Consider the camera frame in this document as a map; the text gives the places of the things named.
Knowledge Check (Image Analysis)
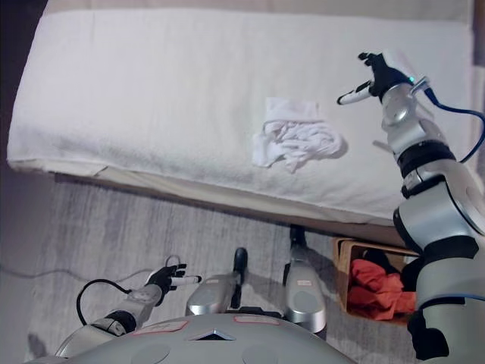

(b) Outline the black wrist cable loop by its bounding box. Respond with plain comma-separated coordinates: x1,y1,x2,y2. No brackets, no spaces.
75,278,133,328

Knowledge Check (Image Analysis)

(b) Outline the blue wrist cable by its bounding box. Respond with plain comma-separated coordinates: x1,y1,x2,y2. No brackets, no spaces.
410,75,485,165

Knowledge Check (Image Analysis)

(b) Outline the orange garment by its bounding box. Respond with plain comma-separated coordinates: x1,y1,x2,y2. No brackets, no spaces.
347,258,418,316

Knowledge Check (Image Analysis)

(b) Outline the beige upholstered bed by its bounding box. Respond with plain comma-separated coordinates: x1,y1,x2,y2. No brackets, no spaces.
6,0,485,248

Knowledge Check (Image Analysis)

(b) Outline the grey striped rug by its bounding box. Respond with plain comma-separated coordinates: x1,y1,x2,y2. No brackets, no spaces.
0,177,420,364

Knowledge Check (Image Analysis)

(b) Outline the silver robot leg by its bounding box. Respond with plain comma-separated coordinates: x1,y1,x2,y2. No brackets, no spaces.
185,246,250,318
283,224,327,335

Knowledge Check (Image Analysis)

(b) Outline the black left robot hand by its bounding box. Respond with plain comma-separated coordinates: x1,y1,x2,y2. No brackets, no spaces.
145,262,203,293

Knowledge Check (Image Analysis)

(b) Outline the large white terry blanket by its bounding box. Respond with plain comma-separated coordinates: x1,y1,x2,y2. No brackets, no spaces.
6,8,475,229

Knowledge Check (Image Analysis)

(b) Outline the beige duvet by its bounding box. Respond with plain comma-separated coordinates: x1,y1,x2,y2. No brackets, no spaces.
48,0,468,23

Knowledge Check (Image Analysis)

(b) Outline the woven wicker laundry basket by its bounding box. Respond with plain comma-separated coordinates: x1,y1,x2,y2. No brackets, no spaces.
332,236,422,328

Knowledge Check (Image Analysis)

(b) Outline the silver left robot leg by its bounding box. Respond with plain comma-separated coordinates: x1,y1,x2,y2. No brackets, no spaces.
185,246,250,318

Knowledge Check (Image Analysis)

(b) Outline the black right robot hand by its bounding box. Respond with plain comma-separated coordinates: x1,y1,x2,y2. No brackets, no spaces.
336,49,416,106

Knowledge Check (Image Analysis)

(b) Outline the black garment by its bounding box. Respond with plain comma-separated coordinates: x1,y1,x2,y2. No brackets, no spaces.
362,247,402,275

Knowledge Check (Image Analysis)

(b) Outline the silver right robot leg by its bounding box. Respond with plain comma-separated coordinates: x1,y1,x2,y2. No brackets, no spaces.
283,224,327,335

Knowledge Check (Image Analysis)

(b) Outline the silver robot torso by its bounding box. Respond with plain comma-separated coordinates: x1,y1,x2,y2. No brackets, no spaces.
63,309,358,364

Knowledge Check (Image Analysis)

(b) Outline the white garment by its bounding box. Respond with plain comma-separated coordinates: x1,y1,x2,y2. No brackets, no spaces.
250,96,349,174

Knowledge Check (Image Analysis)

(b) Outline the thin grey floor cable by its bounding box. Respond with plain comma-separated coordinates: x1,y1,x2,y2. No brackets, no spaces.
0,254,181,290

